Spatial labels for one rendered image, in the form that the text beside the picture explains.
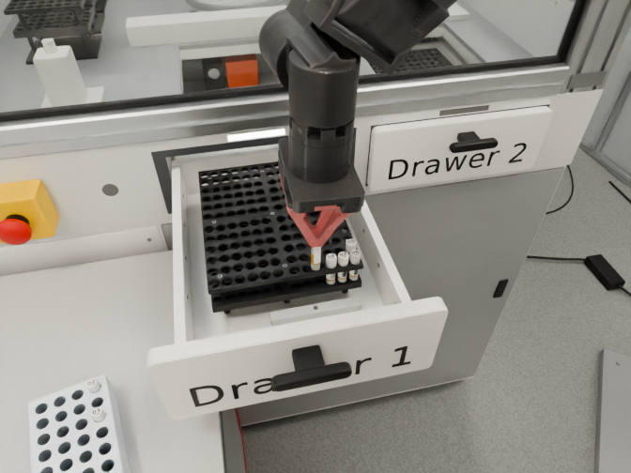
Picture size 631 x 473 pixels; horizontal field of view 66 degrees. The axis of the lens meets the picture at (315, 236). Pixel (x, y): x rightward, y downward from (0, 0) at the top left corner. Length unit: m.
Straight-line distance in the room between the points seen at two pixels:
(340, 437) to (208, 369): 0.97
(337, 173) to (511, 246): 0.68
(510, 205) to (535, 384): 0.78
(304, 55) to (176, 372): 0.30
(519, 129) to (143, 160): 0.57
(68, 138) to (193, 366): 0.37
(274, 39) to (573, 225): 1.84
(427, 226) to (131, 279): 0.52
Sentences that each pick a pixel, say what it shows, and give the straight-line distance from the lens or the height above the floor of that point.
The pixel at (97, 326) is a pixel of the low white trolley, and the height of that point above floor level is 0.76.
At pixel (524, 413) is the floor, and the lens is 1.57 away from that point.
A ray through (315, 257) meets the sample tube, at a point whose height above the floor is 0.92.
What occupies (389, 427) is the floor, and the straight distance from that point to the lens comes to 1.45.
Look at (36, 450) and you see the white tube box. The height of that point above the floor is 0.80.
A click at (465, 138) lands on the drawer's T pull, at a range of 0.77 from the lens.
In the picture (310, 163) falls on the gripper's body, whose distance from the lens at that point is 0.43.
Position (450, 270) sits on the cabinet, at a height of 0.56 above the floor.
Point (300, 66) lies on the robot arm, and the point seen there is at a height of 1.15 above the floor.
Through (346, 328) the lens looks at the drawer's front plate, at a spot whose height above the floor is 0.93.
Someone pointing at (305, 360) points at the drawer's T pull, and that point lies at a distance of 0.47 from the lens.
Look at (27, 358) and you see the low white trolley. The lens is 0.75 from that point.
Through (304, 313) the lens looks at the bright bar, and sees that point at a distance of 0.58.
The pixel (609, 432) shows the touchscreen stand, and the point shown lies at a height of 0.03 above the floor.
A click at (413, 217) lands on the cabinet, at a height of 0.73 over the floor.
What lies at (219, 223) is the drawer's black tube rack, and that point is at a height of 0.90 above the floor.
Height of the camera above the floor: 1.31
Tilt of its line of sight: 44 degrees down
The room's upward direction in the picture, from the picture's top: straight up
